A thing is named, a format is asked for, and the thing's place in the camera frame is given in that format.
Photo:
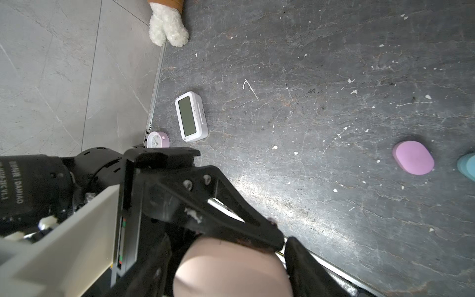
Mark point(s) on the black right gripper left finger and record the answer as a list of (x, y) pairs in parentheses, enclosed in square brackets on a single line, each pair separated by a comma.
[(148, 276)]

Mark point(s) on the blue earbud charging case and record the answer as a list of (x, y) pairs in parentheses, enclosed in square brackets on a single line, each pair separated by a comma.
[(466, 165)]

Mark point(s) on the pink earbud charging case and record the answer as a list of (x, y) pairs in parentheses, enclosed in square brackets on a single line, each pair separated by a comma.
[(217, 268)]

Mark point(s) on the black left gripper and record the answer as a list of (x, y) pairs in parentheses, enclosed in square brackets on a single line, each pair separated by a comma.
[(162, 186)]

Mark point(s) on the white teddy bear brown hoodie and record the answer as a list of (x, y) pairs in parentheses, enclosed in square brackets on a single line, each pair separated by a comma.
[(166, 24)]

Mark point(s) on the white digital scale device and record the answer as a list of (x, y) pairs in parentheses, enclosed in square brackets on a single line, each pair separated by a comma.
[(191, 117)]

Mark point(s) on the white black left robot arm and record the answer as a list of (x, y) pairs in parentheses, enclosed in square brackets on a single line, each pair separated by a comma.
[(37, 186)]

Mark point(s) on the purple round container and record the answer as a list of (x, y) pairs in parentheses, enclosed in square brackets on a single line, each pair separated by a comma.
[(156, 139)]

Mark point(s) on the purple earbud charging case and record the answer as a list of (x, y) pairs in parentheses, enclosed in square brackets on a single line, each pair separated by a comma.
[(413, 157)]

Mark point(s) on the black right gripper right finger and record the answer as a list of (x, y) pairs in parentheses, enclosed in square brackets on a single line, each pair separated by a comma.
[(308, 278)]

